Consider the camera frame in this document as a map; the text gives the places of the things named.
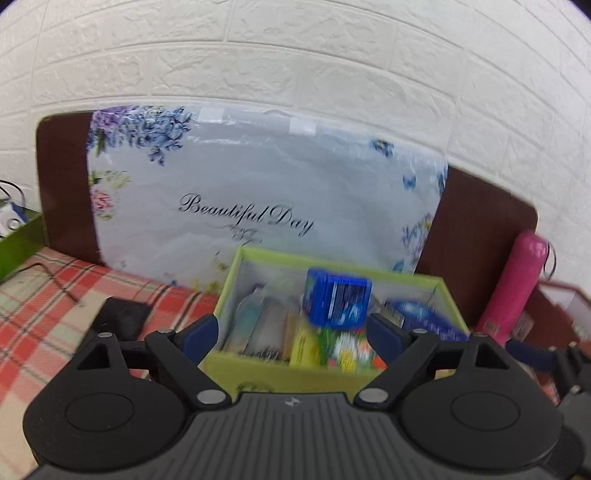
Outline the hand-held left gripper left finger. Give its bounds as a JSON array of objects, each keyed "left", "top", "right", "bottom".
[{"left": 76, "top": 314, "right": 232, "bottom": 409}]

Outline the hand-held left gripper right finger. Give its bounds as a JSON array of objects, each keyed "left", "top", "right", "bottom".
[{"left": 355, "top": 313, "right": 527, "bottom": 411}]

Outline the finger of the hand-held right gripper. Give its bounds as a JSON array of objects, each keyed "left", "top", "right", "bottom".
[{"left": 505, "top": 339, "right": 561, "bottom": 376}]

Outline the colourful printed box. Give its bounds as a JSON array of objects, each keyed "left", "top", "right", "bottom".
[{"left": 323, "top": 329, "right": 386, "bottom": 372}]

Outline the long green silver box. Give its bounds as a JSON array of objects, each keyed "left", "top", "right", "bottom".
[{"left": 224, "top": 284, "right": 269, "bottom": 356}]

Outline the blue printed packet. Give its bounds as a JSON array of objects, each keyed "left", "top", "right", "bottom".
[{"left": 302, "top": 268, "right": 374, "bottom": 329}]

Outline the light green cardboard box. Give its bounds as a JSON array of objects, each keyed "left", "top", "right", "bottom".
[{"left": 201, "top": 246, "right": 472, "bottom": 403}]

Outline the yellow green box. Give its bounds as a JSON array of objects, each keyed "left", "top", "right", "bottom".
[{"left": 290, "top": 320, "right": 331, "bottom": 367}]

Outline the brown cardboard box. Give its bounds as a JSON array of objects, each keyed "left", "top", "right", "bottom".
[{"left": 524, "top": 281, "right": 591, "bottom": 370}]

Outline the pink thermos bottle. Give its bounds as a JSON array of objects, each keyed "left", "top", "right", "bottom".
[{"left": 475, "top": 231, "right": 557, "bottom": 347}]

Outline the black smartphone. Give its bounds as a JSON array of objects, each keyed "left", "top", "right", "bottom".
[{"left": 90, "top": 298, "right": 153, "bottom": 344}]

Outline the floral bagged pillow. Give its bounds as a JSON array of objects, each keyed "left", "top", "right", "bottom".
[{"left": 87, "top": 106, "right": 450, "bottom": 296}]

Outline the plaid blanket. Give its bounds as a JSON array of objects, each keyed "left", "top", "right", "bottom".
[{"left": 0, "top": 247, "right": 222, "bottom": 480}]

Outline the green box lid tray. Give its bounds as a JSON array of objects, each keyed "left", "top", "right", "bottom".
[{"left": 0, "top": 208, "right": 49, "bottom": 283}]

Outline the brown wooden headboard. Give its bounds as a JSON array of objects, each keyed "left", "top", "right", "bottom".
[{"left": 36, "top": 111, "right": 539, "bottom": 334}]

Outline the white blue small box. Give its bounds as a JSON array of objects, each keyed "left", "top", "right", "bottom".
[{"left": 0, "top": 200, "right": 28, "bottom": 238}]

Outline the black charging cable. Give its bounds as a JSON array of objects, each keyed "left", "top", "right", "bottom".
[{"left": 14, "top": 262, "right": 85, "bottom": 308}]

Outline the looped black cable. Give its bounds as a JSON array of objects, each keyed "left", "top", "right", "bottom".
[{"left": 0, "top": 180, "right": 27, "bottom": 206}]

